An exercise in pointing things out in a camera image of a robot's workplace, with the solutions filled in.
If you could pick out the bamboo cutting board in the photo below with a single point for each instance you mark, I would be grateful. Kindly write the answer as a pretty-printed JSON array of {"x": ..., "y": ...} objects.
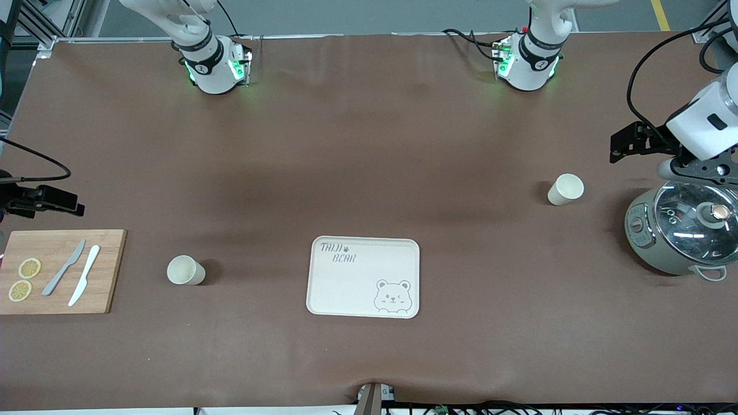
[{"x": 57, "y": 242}]

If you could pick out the white plastic knife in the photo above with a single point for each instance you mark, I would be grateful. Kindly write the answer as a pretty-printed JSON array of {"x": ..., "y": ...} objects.
[{"x": 85, "y": 274}]

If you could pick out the metal table edge bracket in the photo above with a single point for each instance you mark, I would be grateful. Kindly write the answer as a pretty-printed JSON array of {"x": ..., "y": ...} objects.
[{"x": 372, "y": 400}]

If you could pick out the aluminium profile frame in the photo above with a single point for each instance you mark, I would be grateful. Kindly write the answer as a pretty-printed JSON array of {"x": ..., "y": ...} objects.
[{"x": 46, "y": 47}]

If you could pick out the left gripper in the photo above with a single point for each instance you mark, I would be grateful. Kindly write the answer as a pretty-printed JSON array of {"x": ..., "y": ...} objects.
[{"x": 658, "y": 140}]

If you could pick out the grey plastic knife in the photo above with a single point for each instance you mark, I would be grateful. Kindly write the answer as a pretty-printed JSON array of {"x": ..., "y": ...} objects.
[{"x": 64, "y": 267}]

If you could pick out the white bear print tray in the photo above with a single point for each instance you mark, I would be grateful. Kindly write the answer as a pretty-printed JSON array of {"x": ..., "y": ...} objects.
[{"x": 357, "y": 288}]

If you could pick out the aluminium table corner bracket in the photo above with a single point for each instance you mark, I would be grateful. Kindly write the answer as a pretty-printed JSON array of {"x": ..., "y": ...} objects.
[{"x": 706, "y": 36}]

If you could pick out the white plastic cup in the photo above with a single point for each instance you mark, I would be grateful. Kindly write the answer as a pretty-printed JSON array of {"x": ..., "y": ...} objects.
[
  {"x": 565, "y": 189},
  {"x": 184, "y": 270}
]

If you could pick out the yellow lemon slice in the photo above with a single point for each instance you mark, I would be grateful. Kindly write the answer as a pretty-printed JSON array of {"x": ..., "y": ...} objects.
[
  {"x": 20, "y": 291},
  {"x": 29, "y": 268}
]

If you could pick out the glass pot lid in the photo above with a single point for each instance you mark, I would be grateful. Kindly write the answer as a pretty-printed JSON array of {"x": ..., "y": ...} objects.
[{"x": 686, "y": 230}]

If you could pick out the grey-green electric pot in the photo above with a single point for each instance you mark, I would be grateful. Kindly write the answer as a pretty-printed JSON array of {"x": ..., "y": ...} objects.
[{"x": 646, "y": 242}]

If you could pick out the brown table mat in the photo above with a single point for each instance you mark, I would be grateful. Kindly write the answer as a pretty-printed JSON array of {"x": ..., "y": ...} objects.
[{"x": 438, "y": 173}]

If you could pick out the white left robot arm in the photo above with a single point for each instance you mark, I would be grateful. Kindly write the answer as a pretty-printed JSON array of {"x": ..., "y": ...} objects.
[{"x": 533, "y": 57}]

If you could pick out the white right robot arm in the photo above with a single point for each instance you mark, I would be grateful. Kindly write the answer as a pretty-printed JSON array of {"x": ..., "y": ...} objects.
[{"x": 202, "y": 63}]

